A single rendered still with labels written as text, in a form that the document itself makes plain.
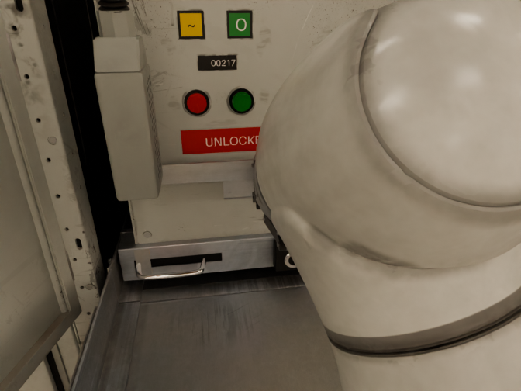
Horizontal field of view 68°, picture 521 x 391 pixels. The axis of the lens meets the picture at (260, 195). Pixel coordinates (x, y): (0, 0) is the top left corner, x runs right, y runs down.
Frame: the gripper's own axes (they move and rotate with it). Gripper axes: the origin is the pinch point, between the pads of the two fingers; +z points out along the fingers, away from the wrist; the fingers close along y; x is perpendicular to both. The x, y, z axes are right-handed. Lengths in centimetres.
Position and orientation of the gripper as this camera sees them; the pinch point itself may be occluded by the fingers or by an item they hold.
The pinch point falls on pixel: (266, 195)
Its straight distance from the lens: 51.3
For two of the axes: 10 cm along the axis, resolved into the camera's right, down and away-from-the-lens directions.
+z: -1.3, 0.7, 9.9
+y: 0.8, 10.0, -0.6
